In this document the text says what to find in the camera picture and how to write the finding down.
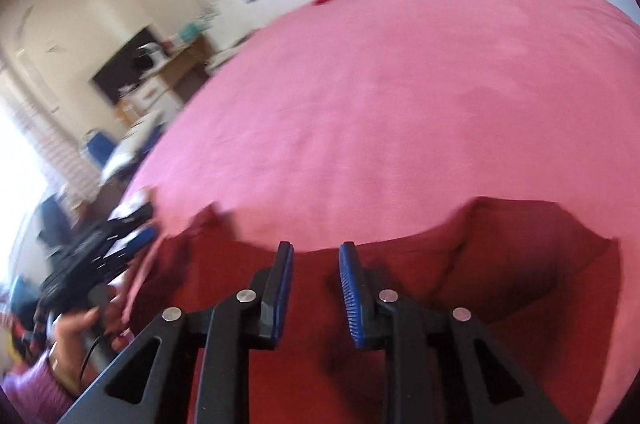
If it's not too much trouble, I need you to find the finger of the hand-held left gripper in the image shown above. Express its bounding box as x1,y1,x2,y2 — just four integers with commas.
107,201,155,232
126,226,161,253

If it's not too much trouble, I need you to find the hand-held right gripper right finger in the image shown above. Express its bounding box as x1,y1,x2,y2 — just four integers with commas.
339,241,568,424

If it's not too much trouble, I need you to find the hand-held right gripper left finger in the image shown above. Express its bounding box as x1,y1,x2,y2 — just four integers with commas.
60,241,295,424

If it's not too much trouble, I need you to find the dark red garment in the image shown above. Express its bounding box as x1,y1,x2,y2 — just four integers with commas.
120,196,623,424

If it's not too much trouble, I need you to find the person's left forearm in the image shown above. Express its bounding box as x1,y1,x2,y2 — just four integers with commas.
0,349,76,420

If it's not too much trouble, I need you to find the person's left hand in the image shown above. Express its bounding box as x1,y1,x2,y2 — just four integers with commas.
50,294,133,397

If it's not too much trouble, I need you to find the white cloth pile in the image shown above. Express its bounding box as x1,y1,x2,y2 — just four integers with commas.
102,114,166,185

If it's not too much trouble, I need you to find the blue chair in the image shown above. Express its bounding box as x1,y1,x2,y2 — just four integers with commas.
85,129,118,169

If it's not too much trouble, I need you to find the patterned cream curtain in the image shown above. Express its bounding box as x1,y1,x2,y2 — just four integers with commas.
0,68,101,205

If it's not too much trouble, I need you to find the white drawer cabinet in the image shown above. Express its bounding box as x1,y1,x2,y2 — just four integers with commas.
117,78,183,127

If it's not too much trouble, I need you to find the black television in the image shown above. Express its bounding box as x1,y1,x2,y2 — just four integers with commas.
91,25,166,104

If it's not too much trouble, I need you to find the white desk gadget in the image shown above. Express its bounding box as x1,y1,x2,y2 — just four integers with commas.
135,44,166,69

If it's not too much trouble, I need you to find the wooden desk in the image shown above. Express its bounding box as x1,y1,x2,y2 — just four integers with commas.
160,34,216,92

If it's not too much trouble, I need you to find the pink bed sheet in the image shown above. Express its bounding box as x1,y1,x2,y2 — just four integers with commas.
120,0,640,424

